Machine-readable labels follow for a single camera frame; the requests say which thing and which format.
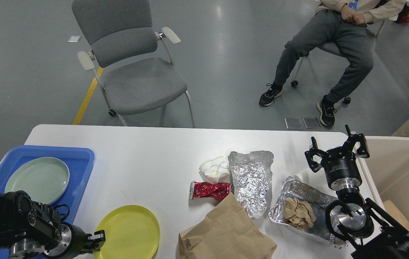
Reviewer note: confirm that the pale green plate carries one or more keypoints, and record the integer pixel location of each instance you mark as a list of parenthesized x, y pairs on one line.
[(44, 179)]

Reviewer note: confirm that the crushed red can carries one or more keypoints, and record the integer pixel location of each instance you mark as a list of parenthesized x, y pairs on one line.
[(218, 191)]

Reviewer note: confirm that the cardboard piece in bin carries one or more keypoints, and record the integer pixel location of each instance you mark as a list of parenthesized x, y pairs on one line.
[(393, 211)]

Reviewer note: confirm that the aluminium foil tray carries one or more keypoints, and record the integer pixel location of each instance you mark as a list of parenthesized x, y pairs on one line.
[(292, 188)]

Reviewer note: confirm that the person's wheeled chair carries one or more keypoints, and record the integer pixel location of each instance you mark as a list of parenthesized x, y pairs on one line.
[(332, 48)]

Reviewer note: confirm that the crumpled brown napkin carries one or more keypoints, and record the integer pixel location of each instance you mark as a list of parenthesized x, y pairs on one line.
[(299, 214)]

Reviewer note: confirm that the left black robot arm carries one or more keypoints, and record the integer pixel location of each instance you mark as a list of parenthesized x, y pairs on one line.
[(30, 228)]

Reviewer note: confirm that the grey office chair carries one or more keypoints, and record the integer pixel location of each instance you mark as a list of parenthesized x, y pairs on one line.
[(120, 29)]

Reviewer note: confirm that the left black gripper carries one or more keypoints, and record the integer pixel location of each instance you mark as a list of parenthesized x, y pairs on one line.
[(74, 242)]

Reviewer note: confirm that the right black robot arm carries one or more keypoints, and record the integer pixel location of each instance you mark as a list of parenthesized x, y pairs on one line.
[(372, 232)]

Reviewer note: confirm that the crumpled white tissue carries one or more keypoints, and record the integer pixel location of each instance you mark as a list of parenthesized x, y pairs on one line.
[(216, 170)]

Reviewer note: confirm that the blue plastic tray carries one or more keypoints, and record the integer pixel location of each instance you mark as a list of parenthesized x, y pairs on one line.
[(80, 161)]

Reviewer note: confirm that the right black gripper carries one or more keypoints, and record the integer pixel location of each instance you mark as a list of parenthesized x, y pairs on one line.
[(341, 169)]

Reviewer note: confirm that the seated person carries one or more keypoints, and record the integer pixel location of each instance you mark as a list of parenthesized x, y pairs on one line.
[(338, 22)]

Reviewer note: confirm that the silver foil bag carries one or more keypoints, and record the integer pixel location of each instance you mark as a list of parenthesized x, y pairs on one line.
[(252, 180)]

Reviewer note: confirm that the yellow plate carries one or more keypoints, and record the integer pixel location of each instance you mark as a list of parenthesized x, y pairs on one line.
[(131, 232)]

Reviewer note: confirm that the brown paper bag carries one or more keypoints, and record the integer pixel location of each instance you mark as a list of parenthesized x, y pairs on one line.
[(226, 232)]

